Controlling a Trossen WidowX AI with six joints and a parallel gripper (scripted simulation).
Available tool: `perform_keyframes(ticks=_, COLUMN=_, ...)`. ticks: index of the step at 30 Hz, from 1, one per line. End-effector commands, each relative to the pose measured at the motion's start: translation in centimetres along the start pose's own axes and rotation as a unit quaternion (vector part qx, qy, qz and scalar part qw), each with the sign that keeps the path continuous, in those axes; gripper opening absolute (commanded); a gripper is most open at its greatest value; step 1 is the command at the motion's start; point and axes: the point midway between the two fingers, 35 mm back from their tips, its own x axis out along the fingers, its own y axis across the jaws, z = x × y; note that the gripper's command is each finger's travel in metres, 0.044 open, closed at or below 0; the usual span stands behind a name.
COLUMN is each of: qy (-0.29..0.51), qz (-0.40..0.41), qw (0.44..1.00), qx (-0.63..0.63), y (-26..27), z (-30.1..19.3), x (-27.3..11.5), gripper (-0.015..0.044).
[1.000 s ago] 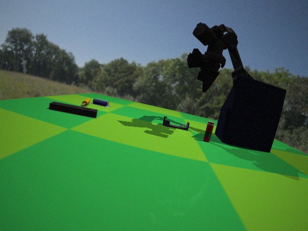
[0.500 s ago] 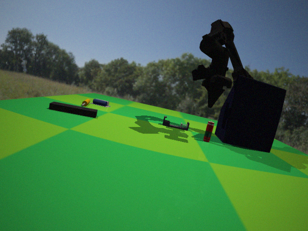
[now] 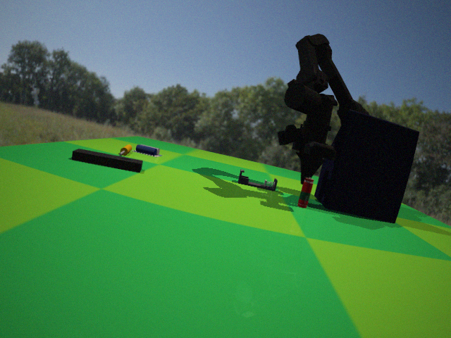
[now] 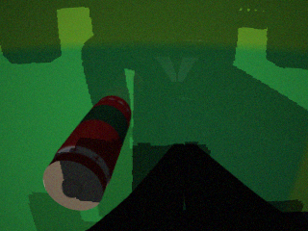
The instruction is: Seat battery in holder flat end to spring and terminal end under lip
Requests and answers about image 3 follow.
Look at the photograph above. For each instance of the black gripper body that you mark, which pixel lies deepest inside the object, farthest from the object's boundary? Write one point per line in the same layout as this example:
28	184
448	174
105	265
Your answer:
316	147

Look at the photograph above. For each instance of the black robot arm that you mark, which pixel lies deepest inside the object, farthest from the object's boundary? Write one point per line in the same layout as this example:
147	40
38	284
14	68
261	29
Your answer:
303	93

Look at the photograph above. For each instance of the black rectangular bar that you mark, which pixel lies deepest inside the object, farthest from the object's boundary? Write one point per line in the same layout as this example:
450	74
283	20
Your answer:
112	161

